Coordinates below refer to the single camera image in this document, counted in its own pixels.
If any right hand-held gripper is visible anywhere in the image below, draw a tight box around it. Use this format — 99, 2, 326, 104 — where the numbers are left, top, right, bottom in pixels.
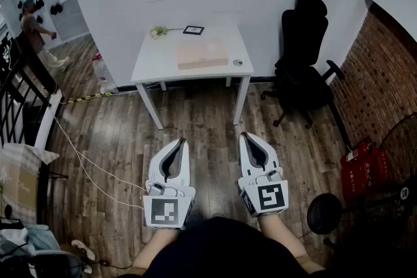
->
237, 132, 290, 218

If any red fire extinguisher box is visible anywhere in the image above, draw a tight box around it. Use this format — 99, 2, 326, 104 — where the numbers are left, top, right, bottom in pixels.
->
340, 146, 394, 201

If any cluster of black caps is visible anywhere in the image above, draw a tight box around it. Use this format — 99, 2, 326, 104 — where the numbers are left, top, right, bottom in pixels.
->
18, 0, 63, 23

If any black standing fan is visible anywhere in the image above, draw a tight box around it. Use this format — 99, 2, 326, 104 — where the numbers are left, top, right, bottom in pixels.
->
306, 112, 417, 248

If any person's black shirt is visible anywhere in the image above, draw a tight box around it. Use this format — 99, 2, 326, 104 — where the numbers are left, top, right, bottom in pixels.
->
117, 216, 326, 278

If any white slipper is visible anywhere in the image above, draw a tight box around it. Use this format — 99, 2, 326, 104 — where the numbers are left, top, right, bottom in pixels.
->
71, 239, 97, 261

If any black office chair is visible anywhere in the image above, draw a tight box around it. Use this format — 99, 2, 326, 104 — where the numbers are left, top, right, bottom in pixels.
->
260, 0, 346, 130

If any person's left forearm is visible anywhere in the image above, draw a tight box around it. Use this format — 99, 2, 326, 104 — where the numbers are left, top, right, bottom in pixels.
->
132, 227, 183, 270

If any red fire extinguisher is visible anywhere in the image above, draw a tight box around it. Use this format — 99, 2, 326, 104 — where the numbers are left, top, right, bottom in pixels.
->
345, 139, 372, 163

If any artificial flower bunch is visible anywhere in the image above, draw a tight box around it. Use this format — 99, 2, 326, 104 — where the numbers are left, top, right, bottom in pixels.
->
149, 25, 185, 40

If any white square table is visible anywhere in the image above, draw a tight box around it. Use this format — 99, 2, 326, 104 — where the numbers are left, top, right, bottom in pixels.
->
130, 24, 255, 131

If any black stair railing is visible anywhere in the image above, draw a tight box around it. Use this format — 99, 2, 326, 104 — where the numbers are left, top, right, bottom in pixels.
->
0, 31, 65, 154

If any black cable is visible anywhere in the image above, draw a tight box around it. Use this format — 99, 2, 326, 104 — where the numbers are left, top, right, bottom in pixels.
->
97, 258, 133, 270

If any cardboard box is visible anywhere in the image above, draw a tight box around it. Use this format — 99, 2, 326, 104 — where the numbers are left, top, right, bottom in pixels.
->
0, 143, 60, 222
176, 40, 229, 71

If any person's right forearm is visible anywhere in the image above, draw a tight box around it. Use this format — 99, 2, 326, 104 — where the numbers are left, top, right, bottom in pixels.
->
259, 214, 326, 274

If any black picture frame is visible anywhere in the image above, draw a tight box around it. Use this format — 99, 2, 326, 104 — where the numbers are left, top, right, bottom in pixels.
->
182, 25, 205, 36

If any light blue cloth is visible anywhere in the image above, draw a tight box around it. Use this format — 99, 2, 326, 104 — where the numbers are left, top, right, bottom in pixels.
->
0, 224, 63, 258

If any clear plastic jug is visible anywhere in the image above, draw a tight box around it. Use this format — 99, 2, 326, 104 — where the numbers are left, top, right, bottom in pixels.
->
93, 50, 120, 94

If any white cable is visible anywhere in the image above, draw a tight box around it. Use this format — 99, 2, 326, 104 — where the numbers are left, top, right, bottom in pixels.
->
76, 152, 147, 210
53, 117, 147, 192

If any yellow black striped tape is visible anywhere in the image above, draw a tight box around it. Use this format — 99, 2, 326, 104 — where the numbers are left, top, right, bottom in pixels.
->
66, 91, 113, 105

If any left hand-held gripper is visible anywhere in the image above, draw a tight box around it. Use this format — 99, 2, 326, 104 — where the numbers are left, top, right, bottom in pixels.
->
142, 137, 196, 230

